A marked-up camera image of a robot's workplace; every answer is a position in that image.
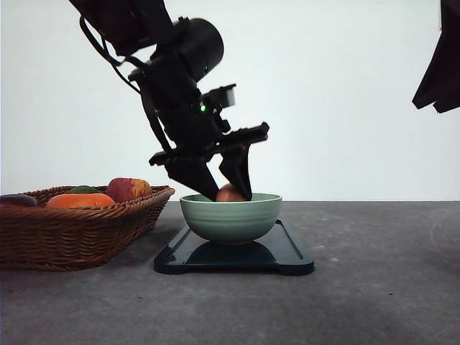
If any light green ceramic bowl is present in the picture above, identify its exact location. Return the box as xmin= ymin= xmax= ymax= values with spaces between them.
xmin=180 ymin=193 xmax=282 ymax=244

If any orange tangerine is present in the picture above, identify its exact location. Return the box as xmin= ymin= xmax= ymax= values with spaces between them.
xmin=45 ymin=193 xmax=116 ymax=208

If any red yellow apple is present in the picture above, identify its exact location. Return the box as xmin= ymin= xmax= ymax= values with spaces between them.
xmin=106 ymin=178 xmax=152 ymax=203

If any white wall socket right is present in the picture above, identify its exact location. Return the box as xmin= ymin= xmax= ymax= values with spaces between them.
xmin=438 ymin=5 xmax=442 ymax=29

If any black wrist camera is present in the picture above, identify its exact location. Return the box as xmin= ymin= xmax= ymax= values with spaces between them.
xmin=203 ymin=83 xmax=236 ymax=108

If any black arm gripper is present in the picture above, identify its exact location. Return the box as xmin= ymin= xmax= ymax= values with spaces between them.
xmin=128 ymin=43 xmax=270 ymax=202

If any brown egg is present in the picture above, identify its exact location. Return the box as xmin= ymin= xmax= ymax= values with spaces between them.
xmin=216 ymin=183 xmax=249 ymax=201

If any brown wicker basket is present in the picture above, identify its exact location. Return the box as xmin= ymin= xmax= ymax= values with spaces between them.
xmin=0 ymin=185 xmax=175 ymax=271

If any dark purple fruit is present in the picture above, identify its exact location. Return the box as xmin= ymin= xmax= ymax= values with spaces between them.
xmin=0 ymin=194 xmax=37 ymax=207

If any dark green fruit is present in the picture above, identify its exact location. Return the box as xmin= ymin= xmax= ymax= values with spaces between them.
xmin=69 ymin=185 xmax=100 ymax=193

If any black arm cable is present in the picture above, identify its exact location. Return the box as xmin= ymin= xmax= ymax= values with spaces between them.
xmin=80 ymin=17 xmax=173 ymax=151

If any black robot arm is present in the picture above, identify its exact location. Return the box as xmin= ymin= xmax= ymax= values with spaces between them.
xmin=70 ymin=0 xmax=270 ymax=201

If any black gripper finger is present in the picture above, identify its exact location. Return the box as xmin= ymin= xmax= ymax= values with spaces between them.
xmin=433 ymin=54 xmax=460 ymax=114
xmin=412 ymin=0 xmax=460 ymax=109

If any dark blue rectangular tray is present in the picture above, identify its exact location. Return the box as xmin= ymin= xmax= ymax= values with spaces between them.
xmin=154 ymin=219 xmax=315 ymax=275

